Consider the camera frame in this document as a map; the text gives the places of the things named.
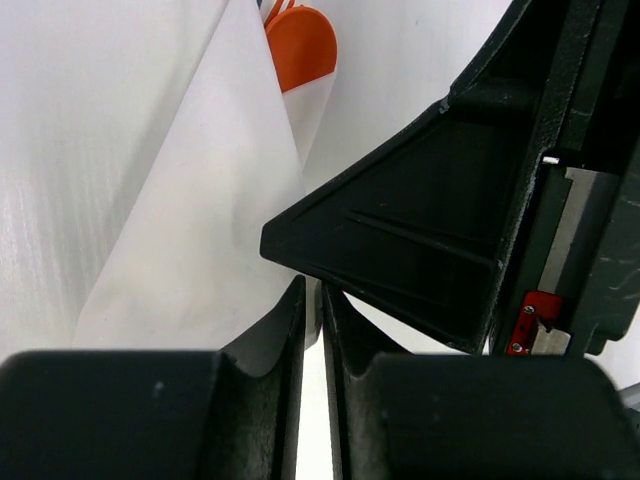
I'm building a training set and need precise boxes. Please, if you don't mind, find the orange plastic fork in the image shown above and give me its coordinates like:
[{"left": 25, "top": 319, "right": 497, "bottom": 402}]
[{"left": 260, "top": 0, "right": 296, "bottom": 20}]

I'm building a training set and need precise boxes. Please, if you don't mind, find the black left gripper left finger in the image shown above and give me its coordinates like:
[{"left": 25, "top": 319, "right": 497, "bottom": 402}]
[{"left": 1, "top": 277, "right": 306, "bottom": 479}]

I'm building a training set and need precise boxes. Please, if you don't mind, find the orange plastic spoon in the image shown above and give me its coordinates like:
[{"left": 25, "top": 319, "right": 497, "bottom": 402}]
[{"left": 264, "top": 4, "right": 338, "bottom": 93}]

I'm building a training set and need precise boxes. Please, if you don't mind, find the white paper napkin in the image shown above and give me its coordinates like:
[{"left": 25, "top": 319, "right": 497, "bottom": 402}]
[{"left": 73, "top": 1, "right": 336, "bottom": 349}]

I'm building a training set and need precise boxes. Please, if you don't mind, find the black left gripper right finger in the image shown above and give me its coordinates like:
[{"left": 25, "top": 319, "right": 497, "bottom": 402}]
[{"left": 322, "top": 285, "right": 639, "bottom": 479}]

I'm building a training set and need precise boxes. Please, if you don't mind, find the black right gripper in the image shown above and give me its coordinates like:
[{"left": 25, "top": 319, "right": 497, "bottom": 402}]
[{"left": 492, "top": 1, "right": 639, "bottom": 356}]

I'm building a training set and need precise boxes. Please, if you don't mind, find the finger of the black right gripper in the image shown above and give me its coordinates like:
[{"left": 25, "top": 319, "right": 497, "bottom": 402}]
[{"left": 260, "top": 1, "right": 570, "bottom": 353}]

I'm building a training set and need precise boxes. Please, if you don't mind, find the aluminium front rail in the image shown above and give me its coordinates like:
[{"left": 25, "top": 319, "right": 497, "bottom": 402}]
[{"left": 619, "top": 383, "right": 640, "bottom": 430}]

